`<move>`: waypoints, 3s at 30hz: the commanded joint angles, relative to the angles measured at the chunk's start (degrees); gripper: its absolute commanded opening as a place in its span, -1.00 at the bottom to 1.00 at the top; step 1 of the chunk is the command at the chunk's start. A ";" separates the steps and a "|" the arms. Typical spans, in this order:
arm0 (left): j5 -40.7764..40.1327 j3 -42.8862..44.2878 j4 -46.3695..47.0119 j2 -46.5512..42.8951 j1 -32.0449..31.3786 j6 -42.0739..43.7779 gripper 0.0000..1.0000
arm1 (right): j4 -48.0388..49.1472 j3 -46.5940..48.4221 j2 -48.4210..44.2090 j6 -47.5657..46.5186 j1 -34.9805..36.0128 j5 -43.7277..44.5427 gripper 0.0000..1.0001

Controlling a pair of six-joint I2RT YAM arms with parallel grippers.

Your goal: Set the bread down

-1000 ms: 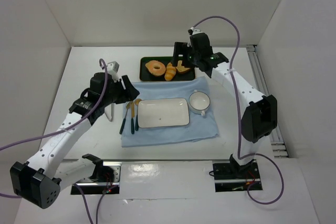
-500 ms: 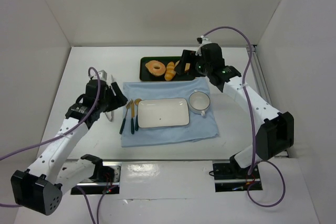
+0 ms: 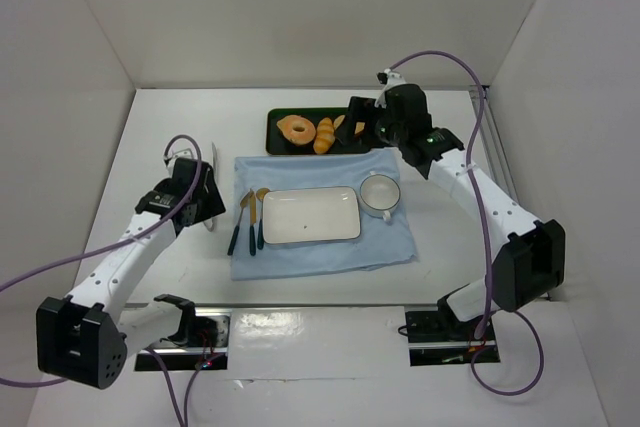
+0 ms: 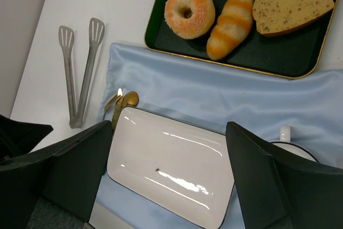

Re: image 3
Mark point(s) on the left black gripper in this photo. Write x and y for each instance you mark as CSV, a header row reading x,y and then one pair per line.
x,y
209,200

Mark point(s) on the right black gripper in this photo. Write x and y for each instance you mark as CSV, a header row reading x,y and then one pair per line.
x,y
365,119

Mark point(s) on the brown bread slice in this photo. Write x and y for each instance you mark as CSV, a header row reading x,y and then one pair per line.
x,y
358,130

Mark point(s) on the glazed bagel bread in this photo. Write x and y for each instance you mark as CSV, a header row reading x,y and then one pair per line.
x,y
297,130

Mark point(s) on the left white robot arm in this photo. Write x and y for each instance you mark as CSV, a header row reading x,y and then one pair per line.
x,y
87,336

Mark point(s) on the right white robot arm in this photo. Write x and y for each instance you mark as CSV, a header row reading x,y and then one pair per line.
x,y
524,256

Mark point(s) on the golden croissant roll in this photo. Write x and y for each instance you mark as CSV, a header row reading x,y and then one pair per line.
x,y
325,136

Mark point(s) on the dark green serving tray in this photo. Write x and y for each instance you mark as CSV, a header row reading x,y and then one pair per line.
x,y
276,144

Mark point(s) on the white rectangular plate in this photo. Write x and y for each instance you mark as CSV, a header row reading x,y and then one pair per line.
x,y
311,215

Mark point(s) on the light blue cloth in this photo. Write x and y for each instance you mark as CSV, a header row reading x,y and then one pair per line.
x,y
379,243

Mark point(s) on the gold fork dark handle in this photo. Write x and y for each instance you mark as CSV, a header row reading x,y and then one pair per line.
x,y
243,204

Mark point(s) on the gold knife dark handle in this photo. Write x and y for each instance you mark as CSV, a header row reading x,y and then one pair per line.
x,y
253,218

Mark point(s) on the gold spoon dark handle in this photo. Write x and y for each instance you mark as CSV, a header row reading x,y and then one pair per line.
x,y
260,195

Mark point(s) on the white handled soup bowl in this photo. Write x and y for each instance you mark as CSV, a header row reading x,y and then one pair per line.
x,y
379,196

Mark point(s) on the aluminium frame rail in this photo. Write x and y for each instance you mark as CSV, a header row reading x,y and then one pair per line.
x,y
495,152

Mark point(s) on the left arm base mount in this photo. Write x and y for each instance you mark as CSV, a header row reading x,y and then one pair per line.
x,y
203,344

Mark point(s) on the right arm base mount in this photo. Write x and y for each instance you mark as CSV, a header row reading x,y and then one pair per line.
x,y
434,342

